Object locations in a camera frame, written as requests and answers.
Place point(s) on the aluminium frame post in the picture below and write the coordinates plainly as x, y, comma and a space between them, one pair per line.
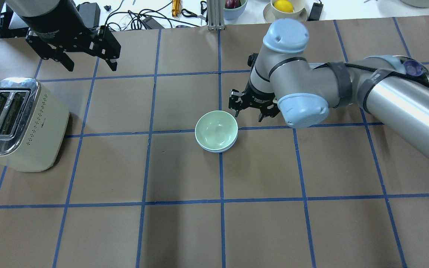
215, 15

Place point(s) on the black power brick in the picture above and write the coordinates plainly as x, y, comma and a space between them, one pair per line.
90, 14

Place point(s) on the blue bowl with fruit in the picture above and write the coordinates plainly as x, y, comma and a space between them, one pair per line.
233, 9

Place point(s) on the cream bowl with lemon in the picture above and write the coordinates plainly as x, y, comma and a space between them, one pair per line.
278, 9

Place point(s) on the green bowl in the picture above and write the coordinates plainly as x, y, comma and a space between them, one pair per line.
216, 128

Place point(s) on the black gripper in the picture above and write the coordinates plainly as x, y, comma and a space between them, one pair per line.
55, 23

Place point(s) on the silver white toaster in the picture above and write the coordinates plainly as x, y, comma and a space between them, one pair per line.
33, 123

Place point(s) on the orange handled tool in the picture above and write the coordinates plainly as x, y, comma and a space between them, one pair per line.
176, 8

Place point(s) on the black power adapter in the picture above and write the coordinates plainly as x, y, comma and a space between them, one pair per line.
316, 11

